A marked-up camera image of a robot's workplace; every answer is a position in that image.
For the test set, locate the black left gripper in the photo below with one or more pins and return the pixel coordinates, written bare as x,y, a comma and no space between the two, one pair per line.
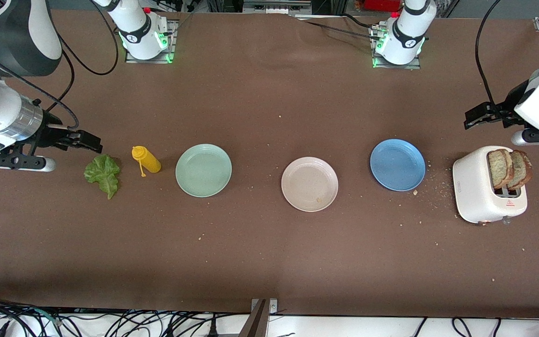
507,107

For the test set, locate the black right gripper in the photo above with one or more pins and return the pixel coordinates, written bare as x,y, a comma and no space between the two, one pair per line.
52,136

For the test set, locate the green lettuce leaf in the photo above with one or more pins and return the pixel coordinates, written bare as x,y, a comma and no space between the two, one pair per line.
103,175

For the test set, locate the brown-crust bread slice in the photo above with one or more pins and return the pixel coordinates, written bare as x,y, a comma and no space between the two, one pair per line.
522,168
498,168

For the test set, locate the yellow squeeze sauce bottle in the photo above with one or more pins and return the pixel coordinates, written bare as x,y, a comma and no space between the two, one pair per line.
150,162

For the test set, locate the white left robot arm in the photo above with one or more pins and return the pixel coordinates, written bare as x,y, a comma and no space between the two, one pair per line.
407,37

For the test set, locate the blue round plate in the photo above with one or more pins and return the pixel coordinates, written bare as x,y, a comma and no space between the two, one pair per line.
397,164

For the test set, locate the green round plate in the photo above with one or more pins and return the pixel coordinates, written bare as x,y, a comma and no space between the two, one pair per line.
203,170

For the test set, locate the beige round plate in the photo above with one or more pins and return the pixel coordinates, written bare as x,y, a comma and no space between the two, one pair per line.
309,184

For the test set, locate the white two-slot toaster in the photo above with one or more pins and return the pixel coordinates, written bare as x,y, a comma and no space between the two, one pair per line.
473,187

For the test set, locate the red box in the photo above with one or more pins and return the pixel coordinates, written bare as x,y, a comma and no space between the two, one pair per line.
381,4

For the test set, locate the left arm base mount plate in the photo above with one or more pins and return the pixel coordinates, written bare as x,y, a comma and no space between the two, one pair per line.
377,63

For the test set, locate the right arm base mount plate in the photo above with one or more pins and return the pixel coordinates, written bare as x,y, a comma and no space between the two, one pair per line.
170,47

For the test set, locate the grey aluminium rail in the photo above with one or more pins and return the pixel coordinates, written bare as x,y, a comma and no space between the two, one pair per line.
276,7

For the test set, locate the aluminium camera post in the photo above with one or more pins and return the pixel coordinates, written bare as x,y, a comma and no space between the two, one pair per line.
255,323

